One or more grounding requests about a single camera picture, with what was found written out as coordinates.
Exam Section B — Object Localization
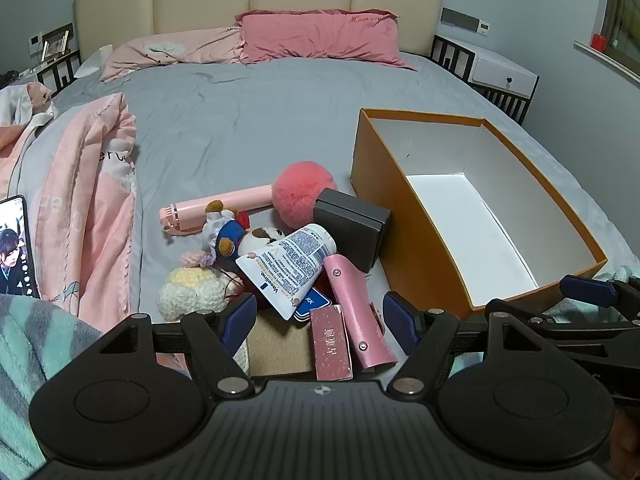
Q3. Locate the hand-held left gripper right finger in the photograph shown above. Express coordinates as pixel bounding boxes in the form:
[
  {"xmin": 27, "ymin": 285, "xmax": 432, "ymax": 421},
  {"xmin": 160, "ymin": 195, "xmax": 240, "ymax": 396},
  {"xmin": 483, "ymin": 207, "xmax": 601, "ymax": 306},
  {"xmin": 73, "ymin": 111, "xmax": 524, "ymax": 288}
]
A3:
[{"xmin": 383, "ymin": 292, "xmax": 548, "ymax": 400}]

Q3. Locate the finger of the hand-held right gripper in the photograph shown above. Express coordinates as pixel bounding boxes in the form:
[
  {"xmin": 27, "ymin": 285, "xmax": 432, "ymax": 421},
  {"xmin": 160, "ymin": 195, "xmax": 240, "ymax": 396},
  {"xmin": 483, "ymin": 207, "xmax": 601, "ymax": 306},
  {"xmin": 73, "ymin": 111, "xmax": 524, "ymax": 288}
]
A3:
[
  {"xmin": 484, "ymin": 298, "xmax": 640, "ymax": 343},
  {"xmin": 559, "ymin": 274, "xmax": 640, "ymax": 311}
]

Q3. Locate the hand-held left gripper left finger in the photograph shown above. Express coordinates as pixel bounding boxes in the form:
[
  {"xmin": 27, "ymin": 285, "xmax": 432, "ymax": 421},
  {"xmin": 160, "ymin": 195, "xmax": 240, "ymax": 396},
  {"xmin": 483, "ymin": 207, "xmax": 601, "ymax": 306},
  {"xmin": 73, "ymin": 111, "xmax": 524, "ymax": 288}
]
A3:
[{"xmin": 90, "ymin": 292, "xmax": 257, "ymax": 400}]

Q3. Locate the pink leather key case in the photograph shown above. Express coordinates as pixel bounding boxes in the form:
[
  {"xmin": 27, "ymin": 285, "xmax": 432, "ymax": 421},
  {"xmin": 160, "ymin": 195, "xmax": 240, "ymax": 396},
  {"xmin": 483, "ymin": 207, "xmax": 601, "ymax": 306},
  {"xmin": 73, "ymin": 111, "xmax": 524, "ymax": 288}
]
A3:
[{"xmin": 324, "ymin": 254, "xmax": 399, "ymax": 372}]

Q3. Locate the gold cardboard box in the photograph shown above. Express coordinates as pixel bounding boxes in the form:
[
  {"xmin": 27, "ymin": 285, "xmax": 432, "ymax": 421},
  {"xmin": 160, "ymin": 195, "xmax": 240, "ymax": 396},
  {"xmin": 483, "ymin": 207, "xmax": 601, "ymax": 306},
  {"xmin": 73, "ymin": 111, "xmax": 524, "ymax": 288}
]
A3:
[{"xmin": 247, "ymin": 307, "xmax": 318, "ymax": 378}]

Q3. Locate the cream crochet doll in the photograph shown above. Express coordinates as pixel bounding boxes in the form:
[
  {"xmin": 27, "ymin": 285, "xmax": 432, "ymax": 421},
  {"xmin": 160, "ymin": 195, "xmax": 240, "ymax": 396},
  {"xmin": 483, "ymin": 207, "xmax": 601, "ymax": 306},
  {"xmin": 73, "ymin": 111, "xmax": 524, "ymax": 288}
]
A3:
[{"xmin": 157, "ymin": 250, "xmax": 251, "ymax": 373}]

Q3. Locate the small maroon box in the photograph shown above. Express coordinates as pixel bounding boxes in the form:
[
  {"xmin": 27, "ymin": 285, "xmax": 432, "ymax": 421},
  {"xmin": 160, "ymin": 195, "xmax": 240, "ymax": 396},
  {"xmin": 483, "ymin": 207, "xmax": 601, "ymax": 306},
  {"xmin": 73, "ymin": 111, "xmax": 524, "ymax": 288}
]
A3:
[{"xmin": 309, "ymin": 305, "xmax": 354, "ymax": 382}]

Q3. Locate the white lotion tube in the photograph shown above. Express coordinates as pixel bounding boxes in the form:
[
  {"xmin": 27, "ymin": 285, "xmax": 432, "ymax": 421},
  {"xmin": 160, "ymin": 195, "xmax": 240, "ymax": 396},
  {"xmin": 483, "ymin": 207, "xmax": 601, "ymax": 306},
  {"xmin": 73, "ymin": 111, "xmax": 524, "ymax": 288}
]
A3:
[{"xmin": 235, "ymin": 223, "xmax": 338, "ymax": 321}]

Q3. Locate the brown plush toy sailor outfit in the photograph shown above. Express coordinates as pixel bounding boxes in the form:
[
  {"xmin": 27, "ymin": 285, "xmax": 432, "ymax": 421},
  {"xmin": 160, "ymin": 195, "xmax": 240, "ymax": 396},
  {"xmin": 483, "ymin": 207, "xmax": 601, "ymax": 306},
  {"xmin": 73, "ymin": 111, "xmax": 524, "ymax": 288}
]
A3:
[{"xmin": 201, "ymin": 200, "xmax": 288, "ymax": 263}]

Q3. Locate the orange cardboard box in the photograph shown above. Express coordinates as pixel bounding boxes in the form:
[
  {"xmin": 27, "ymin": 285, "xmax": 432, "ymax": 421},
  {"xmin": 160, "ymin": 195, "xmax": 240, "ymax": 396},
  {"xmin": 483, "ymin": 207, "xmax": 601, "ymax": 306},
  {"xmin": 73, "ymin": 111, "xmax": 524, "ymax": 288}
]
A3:
[{"xmin": 350, "ymin": 107, "xmax": 608, "ymax": 321}]

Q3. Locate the small black box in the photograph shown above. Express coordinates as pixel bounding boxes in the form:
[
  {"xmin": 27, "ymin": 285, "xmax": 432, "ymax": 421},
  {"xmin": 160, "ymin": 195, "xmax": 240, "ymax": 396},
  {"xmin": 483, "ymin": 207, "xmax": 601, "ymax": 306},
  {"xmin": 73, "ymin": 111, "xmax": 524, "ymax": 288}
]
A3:
[{"xmin": 312, "ymin": 187, "xmax": 392, "ymax": 273}]

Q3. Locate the pink fluffy pompom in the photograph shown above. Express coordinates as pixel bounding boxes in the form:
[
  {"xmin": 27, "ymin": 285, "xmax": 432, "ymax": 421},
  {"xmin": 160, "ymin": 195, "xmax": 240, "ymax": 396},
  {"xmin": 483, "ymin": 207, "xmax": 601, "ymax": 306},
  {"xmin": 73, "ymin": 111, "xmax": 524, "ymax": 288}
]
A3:
[{"xmin": 271, "ymin": 161, "xmax": 337, "ymax": 226}]

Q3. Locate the blue hang tag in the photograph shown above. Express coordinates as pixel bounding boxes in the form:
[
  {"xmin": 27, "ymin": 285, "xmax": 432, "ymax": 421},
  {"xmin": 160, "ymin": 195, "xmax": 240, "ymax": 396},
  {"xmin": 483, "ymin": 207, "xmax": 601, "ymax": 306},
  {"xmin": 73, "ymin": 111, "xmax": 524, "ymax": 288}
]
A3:
[{"xmin": 291, "ymin": 287, "xmax": 332, "ymax": 322}]

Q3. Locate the pink quilt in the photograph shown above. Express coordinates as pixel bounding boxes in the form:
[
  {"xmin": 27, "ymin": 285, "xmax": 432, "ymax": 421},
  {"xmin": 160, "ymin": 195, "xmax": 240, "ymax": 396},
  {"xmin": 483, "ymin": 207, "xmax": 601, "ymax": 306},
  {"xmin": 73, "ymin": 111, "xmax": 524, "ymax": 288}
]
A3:
[{"xmin": 0, "ymin": 82, "xmax": 138, "ymax": 321}]

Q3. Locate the teal striped fleece clothing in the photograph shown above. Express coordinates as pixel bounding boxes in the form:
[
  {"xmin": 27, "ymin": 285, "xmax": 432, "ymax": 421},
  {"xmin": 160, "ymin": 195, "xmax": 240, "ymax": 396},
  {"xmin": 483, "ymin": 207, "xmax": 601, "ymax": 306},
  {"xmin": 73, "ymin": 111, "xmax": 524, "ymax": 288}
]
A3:
[{"xmin": 0, "ymin": 265, "xmax": 633, "ymax": 480}]

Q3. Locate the white window sill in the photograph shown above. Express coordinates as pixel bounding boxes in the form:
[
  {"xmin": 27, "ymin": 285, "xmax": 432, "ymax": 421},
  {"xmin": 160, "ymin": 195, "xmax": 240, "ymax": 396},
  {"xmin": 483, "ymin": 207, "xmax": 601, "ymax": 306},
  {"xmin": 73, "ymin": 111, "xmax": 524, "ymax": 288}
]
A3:
[{"xmin": 574, "ymin": 40, "xmax": 640, "ymax": 86}]

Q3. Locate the smartphone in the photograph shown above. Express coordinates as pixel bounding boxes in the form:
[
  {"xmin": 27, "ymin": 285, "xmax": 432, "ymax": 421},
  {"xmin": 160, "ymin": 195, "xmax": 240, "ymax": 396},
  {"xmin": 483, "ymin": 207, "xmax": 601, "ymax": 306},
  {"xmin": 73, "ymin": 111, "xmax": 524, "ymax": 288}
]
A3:
[{"xmin": 0, "ymin": 195, "xmax": 41, "ymax": 301}]

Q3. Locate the white drawer nightstand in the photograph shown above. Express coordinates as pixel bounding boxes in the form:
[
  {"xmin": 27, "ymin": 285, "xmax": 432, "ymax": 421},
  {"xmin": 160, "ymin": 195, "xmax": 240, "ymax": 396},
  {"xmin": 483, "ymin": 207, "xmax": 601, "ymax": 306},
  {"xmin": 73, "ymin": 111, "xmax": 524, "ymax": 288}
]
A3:
[{"xmin": 430, "ymin": 34, "xmax": 541, "ymax": 126}]

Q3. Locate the light pink pillow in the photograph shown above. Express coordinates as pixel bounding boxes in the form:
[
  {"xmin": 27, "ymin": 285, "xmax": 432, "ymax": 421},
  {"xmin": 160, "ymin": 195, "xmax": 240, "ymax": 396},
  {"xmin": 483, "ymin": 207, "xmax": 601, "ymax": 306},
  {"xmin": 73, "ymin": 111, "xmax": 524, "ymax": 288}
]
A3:
[{"xmin": 100, "ymin": 27, "xmax": 246, "ymax": 82}]

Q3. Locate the window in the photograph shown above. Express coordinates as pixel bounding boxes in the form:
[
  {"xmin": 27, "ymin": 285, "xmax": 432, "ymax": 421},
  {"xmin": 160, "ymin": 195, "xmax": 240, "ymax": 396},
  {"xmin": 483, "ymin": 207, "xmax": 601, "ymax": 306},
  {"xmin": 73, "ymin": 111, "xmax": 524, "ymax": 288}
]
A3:
[{"xmin": 600, "ymin": 0, "xmax": 640, "ymax": 56}]

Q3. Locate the dark pink pillow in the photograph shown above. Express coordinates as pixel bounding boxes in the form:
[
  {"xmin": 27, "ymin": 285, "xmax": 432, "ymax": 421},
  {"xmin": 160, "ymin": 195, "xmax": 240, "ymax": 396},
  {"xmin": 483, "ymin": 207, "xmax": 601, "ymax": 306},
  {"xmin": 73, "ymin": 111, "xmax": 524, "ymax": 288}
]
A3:
[{"xmin": 234, "ymin": 8, "xmax": 418, "ymax": 72}]

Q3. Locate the grey wall panel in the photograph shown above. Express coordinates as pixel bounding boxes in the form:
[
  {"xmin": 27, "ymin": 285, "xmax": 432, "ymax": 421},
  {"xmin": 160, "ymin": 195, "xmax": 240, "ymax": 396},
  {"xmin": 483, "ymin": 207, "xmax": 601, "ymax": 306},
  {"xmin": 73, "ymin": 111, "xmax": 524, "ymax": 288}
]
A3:
[{"xmin": 441, "ymin": 7, "xmax": 492, "ymax": 36}]

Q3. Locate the black frame nightstand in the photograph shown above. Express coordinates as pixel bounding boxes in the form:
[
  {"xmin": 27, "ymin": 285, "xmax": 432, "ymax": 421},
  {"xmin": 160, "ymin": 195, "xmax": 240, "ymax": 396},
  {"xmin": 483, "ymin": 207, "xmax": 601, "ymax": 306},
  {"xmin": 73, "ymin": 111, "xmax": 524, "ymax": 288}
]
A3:
[{"xmin": 37, "ymin": 50, "xmax": 83, "ymax": 93}]

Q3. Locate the photo frame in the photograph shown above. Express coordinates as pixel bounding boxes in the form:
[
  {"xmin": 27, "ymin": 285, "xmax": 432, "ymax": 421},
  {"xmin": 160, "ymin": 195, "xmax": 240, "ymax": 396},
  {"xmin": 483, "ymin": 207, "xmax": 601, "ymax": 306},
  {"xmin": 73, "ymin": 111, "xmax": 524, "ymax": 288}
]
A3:
[{"xmin": 41, "ymin": 30, "xmax": 70, "ymax": 61}]

